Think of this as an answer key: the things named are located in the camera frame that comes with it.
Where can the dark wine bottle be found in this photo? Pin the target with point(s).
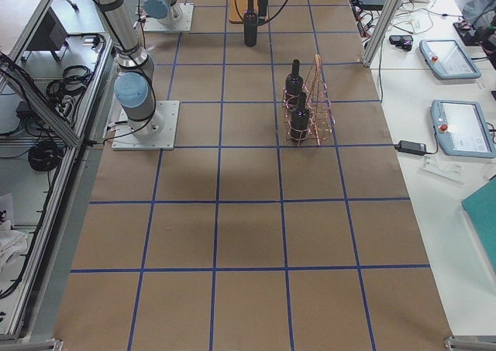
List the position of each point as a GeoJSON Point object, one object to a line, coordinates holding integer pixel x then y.
{"type": "Point", "coordinates": [294, 81]}
{"type": "Point", "coordinates": [250, 25]}

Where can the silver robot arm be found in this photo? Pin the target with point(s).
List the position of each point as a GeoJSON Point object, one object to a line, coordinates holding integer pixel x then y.
{"type": "Point", "coordinates": [159, 9]}
{"type": "Point", "coordinates": [133, 87]}

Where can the wooden tray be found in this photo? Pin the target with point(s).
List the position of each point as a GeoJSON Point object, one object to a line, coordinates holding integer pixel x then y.
{"type": "Point", "coordinates": [237, 9]}

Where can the dark wine bottle far end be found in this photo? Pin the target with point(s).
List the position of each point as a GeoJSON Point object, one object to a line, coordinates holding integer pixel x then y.
{"type": "Point", "coordinates": [299, 119]}

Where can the black small device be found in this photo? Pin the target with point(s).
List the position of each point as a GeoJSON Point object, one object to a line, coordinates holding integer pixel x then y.
{"type": "Point", "coordinates": [403, 42]}

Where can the teach pendant far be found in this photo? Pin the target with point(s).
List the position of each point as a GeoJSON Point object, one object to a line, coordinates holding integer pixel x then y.
{"type": "Point", "coordinates": [448, 60]}

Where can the teach pendant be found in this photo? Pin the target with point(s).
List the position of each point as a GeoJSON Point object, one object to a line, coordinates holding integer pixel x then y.
{"type": "Point", "coordinates": [461, 129]}
{"type": "Point", "coordinates": [448, 60]}

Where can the black power adapter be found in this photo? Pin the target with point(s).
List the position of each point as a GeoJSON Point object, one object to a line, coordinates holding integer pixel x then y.
{"type": "Point", "coordinates": [414, 148]}

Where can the teach pendant near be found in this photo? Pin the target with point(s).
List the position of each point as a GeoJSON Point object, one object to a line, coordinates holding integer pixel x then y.
{"type": "Point", "coordinates": [461, 129]}

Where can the teal board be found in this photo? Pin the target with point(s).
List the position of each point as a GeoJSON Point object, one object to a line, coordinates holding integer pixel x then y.
{"type": "Point", "coordinates": [480, 206]}

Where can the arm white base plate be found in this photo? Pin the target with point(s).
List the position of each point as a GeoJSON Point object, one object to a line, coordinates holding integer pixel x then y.
{"type": "Point", "coordinates": [178, 20]}
{"type": "Point", "coordinates": [159, 133]}

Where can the copper wire bottle basket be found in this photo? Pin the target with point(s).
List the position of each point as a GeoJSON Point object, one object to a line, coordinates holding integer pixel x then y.
{"type": "Point", "coordinates": [321, 121]}

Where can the aluminium frame post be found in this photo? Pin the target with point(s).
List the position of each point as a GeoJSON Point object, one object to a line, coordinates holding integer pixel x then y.
{"type": "Point", "coordinates": [376, 40]}

